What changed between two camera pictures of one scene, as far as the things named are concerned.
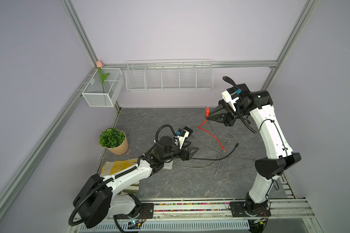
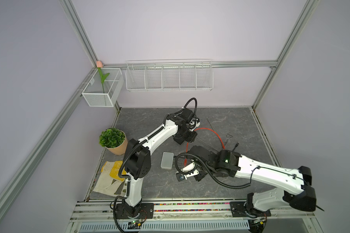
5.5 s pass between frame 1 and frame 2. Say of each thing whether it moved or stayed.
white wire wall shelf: stayed
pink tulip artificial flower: stayed
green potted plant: stayed
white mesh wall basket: stayed
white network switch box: stayed
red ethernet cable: moved
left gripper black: moved
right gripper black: moved
